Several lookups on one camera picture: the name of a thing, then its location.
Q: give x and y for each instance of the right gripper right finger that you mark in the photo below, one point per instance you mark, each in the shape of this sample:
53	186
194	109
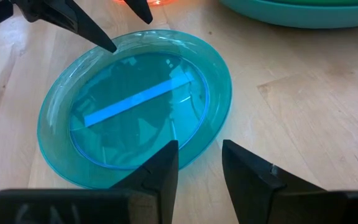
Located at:
250	186

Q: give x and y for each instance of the large mint green plastic plate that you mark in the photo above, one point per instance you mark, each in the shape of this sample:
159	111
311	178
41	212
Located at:
322	2

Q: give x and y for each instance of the small blue transparent plate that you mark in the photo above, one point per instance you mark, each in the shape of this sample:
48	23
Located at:
129	124

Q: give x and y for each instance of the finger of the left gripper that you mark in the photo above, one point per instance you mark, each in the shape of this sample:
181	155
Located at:
76	21
140	9

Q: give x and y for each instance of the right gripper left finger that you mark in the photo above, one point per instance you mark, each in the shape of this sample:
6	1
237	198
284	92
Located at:
157	193

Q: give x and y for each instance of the large teal plastic plate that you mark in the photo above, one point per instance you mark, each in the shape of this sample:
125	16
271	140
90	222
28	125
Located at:
291	17

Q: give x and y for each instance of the small orange transparent plate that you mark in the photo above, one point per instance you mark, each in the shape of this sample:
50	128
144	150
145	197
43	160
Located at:
162	2

